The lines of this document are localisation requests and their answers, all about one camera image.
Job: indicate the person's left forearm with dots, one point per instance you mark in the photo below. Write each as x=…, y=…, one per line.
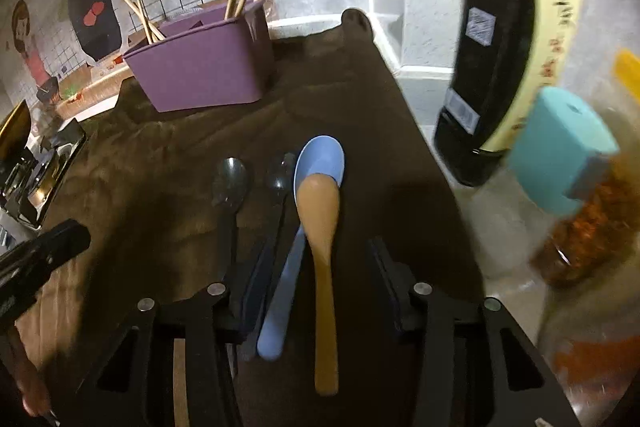
x=25, y=377

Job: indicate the black plastic spoon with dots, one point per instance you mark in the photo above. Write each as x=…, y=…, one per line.
x=231, y=182
x=279, y=174

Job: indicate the wooden spoon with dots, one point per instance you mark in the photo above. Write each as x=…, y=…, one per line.
x=320, y=217

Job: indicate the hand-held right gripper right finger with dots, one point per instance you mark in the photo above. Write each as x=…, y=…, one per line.
x=392, y=297

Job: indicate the teal cap salt shaker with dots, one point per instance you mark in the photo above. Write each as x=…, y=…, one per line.
x=560, y=147

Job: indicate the yellow lid chilli jar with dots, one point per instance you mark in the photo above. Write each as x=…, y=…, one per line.
x=585, y=247

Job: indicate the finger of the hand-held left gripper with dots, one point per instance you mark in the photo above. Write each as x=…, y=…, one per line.
x=55, y=244

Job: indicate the purple utensil holder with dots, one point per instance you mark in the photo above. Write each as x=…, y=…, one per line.
x=200, y=67

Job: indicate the blue plastic spoon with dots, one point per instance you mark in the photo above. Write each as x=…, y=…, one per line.
x=320, y=157

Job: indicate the brown cloth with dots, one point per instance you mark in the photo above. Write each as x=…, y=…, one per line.
x=150, y=207

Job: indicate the dark soy sauce bottle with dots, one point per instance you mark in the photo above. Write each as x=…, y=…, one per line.
x=490, y=57

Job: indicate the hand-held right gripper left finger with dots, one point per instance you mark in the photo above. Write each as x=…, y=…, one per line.
x=252, y=297

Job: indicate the black gas stove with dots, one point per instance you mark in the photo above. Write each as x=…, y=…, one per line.
x=45, y=169

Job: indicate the orange cap plastic bottle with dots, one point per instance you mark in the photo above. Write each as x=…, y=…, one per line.
x=585, y=357

